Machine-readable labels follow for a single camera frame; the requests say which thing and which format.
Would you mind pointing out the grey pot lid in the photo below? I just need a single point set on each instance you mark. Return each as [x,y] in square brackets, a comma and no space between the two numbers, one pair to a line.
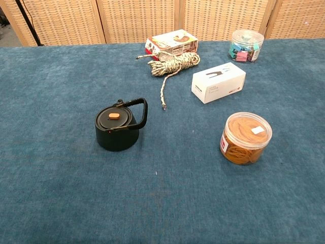
[113,119]

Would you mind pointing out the blue carpet table cover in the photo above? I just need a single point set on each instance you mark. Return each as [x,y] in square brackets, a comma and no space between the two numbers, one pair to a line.
[162,178]

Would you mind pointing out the white rectangular carton box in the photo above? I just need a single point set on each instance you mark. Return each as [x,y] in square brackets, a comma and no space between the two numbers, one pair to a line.
[218,82]

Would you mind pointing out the printed red white carton box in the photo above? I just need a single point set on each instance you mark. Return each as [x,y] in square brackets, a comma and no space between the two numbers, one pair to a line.
[172,43]

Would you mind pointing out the clear jar of rubber bands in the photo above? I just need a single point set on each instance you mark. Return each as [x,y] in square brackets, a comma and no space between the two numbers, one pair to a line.
[245,139]

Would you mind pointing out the woven rattan folding screen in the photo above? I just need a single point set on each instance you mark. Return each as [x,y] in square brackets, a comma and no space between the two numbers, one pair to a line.
[142,17]

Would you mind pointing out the clear jar of binder clips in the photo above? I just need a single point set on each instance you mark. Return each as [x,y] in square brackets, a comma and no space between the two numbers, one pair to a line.
[245,47]

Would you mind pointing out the black tripod leg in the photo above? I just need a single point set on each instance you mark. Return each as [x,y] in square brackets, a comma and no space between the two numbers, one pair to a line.
[28,23]

